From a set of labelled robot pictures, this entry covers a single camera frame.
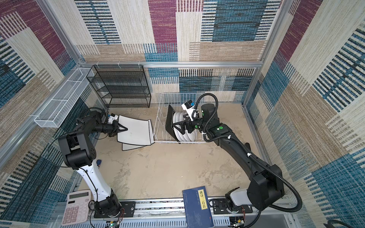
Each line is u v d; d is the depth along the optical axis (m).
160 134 1.02
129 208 0.74
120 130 0.89
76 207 0.73
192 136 0.92
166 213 0.73
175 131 0.86
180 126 0.66
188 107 0.65
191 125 0.67
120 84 1.08
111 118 0.91
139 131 1.01
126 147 0.94
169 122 0.88
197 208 0.73
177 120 0.87
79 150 0.55
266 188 0.40
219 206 0.73
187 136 0.87
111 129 0.85
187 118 0.66
